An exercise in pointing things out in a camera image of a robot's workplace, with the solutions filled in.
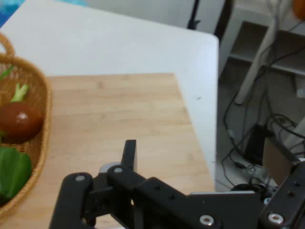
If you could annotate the red tomato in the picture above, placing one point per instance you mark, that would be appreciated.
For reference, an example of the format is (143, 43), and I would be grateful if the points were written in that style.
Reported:
(20, 124)

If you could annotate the dark vertical post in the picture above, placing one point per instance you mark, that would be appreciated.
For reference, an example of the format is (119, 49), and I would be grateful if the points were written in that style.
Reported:
(224, 16)

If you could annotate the green vegetable stalk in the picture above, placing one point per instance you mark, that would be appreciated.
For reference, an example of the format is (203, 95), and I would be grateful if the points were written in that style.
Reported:
(19, 93)

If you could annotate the light wooden cutting board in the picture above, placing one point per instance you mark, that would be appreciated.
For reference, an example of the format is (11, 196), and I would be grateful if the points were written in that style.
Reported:
(119, 112)

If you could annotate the blue patterned cloth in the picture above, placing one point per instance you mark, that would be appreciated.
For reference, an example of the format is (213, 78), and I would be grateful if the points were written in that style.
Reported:
(9, 9)

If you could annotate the brown cardboard box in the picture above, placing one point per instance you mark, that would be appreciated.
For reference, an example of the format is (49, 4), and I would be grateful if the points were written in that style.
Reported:
(276, 157)

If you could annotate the black tripod pole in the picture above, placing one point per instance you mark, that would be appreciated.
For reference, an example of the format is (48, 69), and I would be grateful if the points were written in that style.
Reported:
(195, 12)

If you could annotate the white slanted table leg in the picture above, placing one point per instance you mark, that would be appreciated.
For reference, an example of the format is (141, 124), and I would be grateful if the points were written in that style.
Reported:
(257, 62)

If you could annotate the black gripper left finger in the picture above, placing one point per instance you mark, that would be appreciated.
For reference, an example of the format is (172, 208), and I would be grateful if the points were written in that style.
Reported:
(124, 186)

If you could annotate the woven wicker basket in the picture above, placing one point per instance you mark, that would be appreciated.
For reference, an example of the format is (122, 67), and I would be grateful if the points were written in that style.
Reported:
(44, 133)

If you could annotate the green bell pepper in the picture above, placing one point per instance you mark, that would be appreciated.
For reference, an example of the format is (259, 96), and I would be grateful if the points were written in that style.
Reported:
(13, 171)

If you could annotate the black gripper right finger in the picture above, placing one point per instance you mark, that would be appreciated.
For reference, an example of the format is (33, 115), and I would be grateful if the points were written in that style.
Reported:
(289, 198)

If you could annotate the black box on floor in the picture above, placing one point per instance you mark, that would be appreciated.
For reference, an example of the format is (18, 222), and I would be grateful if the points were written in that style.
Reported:
(257, 145)

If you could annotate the green vegetable leaf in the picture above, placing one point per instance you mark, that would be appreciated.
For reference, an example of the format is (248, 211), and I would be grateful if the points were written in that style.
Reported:
(6, 73)

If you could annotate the grey open shelf unit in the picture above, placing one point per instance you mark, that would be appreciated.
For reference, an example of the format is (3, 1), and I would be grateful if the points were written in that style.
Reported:
(250, 40)

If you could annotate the orange round object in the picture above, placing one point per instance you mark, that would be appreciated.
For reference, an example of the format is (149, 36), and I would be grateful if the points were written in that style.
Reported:
(299, 8)

